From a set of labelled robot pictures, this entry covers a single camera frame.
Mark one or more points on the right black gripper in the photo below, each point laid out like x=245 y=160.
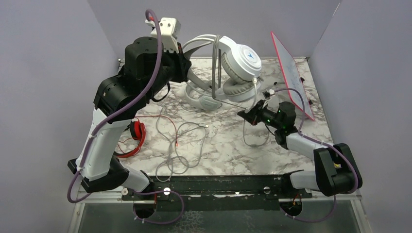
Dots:
x=253 y=116

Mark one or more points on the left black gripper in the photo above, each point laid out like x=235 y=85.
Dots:
x=183 y=64

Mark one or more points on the white gaming headset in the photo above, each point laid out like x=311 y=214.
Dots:
x=240 y=62

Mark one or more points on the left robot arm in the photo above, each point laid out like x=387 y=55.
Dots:
x=148 y=67

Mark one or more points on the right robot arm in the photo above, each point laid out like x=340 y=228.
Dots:
x=335 y=170

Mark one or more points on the red headphones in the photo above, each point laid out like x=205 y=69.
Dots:
x=137 y=131

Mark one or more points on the pink-framed whiteboard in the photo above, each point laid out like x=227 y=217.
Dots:
x=292 y=78

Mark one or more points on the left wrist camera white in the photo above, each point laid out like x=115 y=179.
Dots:
x=169 y=30

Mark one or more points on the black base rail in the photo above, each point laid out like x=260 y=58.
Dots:
x=216 y=193

